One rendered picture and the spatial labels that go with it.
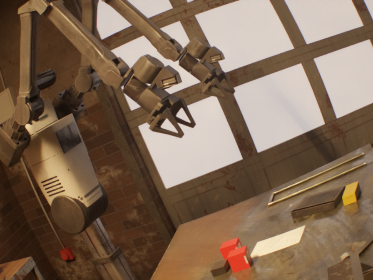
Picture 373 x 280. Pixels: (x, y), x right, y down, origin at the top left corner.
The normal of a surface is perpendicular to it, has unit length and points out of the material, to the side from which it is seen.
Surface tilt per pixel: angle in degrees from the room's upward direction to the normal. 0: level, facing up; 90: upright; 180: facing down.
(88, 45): 89
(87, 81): 90
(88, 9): 96
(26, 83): 84
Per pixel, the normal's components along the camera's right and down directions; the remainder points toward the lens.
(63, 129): 0.85, -0.31
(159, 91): 0.54, -0.72
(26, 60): -0.29, 0.29
